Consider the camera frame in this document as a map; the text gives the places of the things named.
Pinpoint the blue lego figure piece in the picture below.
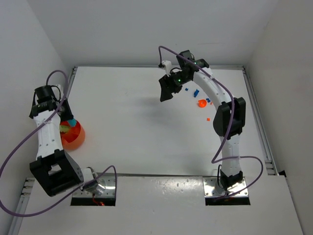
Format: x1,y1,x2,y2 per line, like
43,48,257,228
193,89,199,97

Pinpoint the aluminium frame rail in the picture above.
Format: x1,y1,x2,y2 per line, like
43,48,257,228
6,66,78,235
243,67,279,176

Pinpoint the teal lego brick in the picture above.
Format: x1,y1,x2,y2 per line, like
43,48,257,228
67,118,77,127

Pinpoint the metal base plate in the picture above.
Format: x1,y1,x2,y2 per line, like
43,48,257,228
72,173,116,199
202,176,249,198

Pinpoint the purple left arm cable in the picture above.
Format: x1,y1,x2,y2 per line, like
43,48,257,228
0,70,117,217

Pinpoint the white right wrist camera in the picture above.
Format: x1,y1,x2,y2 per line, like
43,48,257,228
161,60,172,74

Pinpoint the green lego brick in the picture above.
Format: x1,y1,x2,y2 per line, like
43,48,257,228
60,125,70,133

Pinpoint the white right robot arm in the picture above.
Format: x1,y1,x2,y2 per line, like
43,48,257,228
159,50,246,190

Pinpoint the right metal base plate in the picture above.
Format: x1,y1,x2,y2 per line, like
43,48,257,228
202,176,249,198

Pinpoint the aluminium frame rail right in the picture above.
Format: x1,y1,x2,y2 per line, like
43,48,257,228
243,67,279,176

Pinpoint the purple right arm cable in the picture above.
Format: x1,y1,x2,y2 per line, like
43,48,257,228
158,46,264,198

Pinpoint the orange divided round container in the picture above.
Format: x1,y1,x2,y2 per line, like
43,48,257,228
60,121,85,151

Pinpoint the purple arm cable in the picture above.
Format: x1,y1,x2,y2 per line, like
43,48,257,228
158,46,264,198
0,70,117,217

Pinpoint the aluminium frame rail left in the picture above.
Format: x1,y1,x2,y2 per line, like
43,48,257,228
6,66,78,235

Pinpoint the orange round lego piece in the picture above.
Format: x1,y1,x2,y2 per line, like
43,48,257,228
198,99,207,108

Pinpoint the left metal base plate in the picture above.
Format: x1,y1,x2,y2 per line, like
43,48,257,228
72,173,116,199

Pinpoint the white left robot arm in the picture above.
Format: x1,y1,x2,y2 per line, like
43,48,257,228
29,84,97,196

